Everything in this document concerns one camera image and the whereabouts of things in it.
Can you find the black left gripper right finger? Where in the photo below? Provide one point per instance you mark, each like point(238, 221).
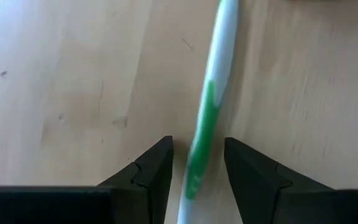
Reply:
point(250, 180)

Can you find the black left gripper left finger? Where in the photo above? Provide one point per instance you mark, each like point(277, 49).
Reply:
point(157, 174)

